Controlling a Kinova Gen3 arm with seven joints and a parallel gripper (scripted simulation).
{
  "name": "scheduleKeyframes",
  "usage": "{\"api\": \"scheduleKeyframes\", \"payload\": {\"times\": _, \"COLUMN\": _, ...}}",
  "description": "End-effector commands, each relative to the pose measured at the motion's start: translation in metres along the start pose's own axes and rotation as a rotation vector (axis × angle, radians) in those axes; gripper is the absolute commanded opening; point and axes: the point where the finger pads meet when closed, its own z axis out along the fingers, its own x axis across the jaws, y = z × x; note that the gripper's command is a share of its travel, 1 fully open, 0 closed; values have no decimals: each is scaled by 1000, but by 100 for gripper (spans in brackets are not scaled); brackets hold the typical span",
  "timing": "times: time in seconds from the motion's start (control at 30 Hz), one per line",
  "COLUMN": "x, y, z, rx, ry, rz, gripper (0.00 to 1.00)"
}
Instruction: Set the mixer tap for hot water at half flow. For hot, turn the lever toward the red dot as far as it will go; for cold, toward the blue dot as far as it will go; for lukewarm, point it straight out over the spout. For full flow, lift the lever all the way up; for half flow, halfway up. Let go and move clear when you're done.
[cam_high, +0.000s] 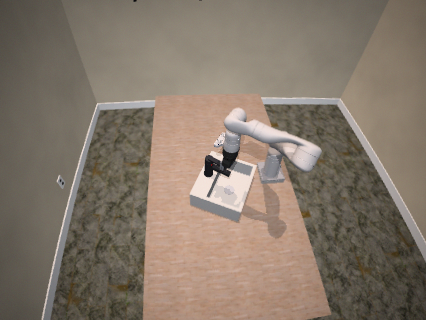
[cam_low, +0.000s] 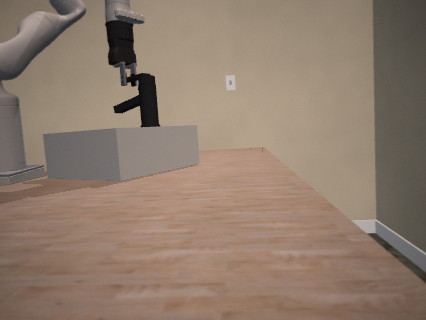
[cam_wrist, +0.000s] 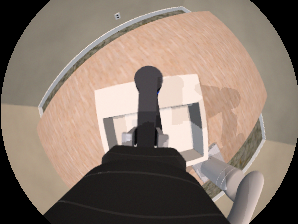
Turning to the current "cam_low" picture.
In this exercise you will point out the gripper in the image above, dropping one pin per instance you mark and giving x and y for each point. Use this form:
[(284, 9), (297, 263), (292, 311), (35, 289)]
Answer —
[(120, 37)]

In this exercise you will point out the black mixer tap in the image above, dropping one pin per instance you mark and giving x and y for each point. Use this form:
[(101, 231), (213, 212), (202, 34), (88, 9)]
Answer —
[(147, 100)]

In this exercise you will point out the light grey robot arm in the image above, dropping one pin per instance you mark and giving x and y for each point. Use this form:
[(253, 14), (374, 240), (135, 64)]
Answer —
[(35, 33)]

